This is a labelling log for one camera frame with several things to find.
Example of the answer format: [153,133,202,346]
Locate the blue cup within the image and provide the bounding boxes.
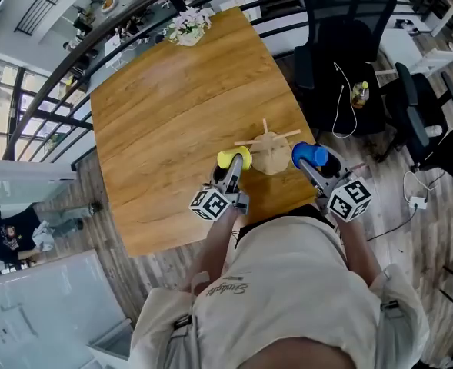
[291,141,329,170]

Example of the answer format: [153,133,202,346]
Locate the person's right forearm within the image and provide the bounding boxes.
[339,215,385,288]

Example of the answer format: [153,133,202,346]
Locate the white power strip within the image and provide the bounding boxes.
[408,195,429,211]

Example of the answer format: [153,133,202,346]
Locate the person's cream shirt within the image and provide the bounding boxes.
[128,215,431,369]

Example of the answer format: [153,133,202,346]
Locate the white flowers in pot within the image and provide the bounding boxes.
[163,6,215,48]

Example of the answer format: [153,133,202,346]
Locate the wooden table with white legs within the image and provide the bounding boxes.
[89,6,320,258]

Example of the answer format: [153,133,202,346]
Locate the paper notice on glass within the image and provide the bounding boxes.
[0,303,39,346]

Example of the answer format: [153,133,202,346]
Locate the person's black shorts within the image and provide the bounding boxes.
[240,203,335,231]

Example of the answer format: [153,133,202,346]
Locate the black office chair with armrests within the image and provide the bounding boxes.
[383,61,453,187]

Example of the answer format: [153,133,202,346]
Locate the yellow cup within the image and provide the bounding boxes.
[216,146,254,170]

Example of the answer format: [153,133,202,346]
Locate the wooden cup tree stand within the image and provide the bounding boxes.
[233,118,302,176]

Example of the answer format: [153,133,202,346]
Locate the person's left forearm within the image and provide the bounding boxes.
[189,205,241,296]

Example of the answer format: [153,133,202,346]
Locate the grey shoulder strap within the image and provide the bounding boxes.
[378,299,405,345]
[163,312,201,369]

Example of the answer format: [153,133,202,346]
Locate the white charging cable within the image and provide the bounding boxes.
[331,61,358,140]

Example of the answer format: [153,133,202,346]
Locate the black metal railing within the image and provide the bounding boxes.
[1,0,446,163]

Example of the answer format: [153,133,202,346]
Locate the white wooden chair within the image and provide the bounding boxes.
[375,27,453,78]

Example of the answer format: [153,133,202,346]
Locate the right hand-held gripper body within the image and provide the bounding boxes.
[317,171,373,223]

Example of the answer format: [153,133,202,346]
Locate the white cabinet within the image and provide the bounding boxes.
[86,318,135,369]

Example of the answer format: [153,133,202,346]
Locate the black power cord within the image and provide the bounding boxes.
[366,205,420,243]

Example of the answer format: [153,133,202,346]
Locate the white power cord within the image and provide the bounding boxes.
[402,168,447,200]

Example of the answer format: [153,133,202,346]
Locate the black balcony railing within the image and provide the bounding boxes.
[13,0,88,36]

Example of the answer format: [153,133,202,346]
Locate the yellow-capped drink bottle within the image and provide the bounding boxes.
[350,81,371,110]

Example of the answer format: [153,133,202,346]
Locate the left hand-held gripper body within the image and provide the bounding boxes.
[188,180,251,223]

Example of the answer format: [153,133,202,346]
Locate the black mesh office chair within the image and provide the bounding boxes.
[293,0,398,142]

